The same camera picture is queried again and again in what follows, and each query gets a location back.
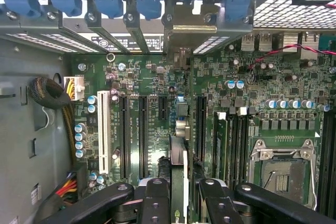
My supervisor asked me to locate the black long expansion slot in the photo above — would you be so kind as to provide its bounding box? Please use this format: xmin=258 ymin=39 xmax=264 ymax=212
xmin=196 ymin=95 xmax=207 ymax=164
xmin=138 ymin=95 xmax=149 ymax=180
xmin=119 ymin=95 xmax=131 ymax=180

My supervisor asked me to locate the CPU socket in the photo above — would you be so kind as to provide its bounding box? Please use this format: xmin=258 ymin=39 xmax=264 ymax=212
xmin=249 ymin=137 xmax=320 ymax=209

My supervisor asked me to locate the white PCI expansion slot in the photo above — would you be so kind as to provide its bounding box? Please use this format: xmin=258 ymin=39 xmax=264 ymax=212
xmin=97 ymin=90 xmax=110 ymax=174

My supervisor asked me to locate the black short expansion slot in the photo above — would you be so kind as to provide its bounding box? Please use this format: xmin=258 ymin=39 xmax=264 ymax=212
xmin=158 ymin=95 xmax=168 ymax=120

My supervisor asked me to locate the socket locking lever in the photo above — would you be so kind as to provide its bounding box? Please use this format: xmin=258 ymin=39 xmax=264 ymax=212
xmin=309 ymin=150 xmax=319 ymax=210

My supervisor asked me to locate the green motherboard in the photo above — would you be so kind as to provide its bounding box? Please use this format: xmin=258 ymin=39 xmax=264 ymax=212
xmin=70 ymin=34 xmax=336 ymax=217

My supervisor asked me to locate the white power connector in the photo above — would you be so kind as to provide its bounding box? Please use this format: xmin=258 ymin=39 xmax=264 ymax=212
xmin=62 ymin=76 xmax=85 ymax=101

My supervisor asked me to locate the open black PC case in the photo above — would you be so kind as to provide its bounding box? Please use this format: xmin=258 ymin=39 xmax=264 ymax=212
xmin=0 ymin=0 xmax=336 ymax=224

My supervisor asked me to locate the black braided power cable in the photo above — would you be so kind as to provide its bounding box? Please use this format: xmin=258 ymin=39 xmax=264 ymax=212
xmin=27 ymin=76 xmax=77 ymax=162

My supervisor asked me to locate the red black twisted wire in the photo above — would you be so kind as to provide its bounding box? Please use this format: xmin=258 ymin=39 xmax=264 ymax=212
xmin=248 ymin=43 xmax=336 ymax=70

